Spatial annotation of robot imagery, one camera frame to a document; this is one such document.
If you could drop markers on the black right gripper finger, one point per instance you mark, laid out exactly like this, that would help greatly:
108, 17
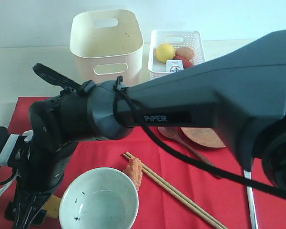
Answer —
26, 209

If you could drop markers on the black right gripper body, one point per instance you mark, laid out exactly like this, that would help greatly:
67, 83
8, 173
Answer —
41, 165

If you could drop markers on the yellow cheese wedge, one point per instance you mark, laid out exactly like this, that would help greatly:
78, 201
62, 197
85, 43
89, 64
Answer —
52, 207

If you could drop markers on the orange fried shrimp piece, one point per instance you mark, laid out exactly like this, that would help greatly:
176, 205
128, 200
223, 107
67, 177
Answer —
134, 171

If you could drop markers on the small milk carton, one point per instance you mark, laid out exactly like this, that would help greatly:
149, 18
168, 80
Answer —
173, 66

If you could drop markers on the yellow lemon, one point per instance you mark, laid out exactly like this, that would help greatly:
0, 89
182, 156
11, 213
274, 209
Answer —
164, 52

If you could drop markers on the red sausage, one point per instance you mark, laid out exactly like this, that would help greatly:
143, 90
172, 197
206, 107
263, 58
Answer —
186, 63

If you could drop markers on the brown egg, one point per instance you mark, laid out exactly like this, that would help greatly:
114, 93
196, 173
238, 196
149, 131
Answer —
185, 52

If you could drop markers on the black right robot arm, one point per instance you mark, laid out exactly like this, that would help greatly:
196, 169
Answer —
241, 95

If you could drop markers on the pale green ceramic bowl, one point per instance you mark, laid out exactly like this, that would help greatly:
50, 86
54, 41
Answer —
101, 198

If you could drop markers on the dark wooden spoon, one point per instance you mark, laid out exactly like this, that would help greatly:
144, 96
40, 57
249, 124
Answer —
173, 134

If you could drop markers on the cream plastic bin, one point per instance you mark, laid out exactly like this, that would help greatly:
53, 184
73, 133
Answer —
106, 44

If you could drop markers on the brown wooden plate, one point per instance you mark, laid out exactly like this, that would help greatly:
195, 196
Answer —
203, 136

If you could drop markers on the white perforated plastic basket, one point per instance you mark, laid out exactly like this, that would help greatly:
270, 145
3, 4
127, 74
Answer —
177, 39

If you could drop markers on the silver table knife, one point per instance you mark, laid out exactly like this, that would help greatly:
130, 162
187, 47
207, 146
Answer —
252, 209

